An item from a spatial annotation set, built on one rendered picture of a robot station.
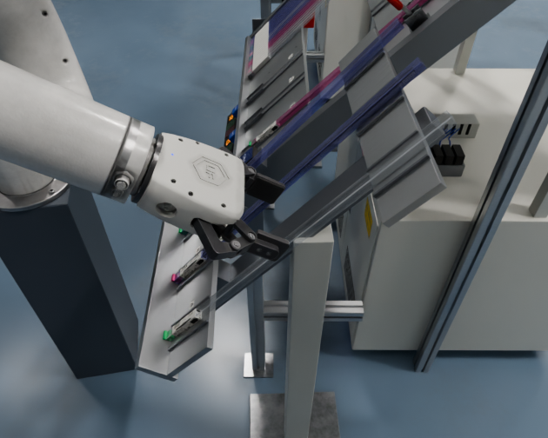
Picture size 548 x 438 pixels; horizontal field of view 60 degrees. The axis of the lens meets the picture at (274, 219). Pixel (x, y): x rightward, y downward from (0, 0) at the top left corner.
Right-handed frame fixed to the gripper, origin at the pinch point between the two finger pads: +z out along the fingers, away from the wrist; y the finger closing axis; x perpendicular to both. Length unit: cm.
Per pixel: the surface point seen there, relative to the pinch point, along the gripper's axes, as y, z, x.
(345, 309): 31, 51, 46
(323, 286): 8.2, 19.5, 16.4
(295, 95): 51, 13, 9
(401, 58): 34.1, 17.7, -13.3
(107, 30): 281, -38, 136
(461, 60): 99, 69, -5
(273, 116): 51, 11, 15
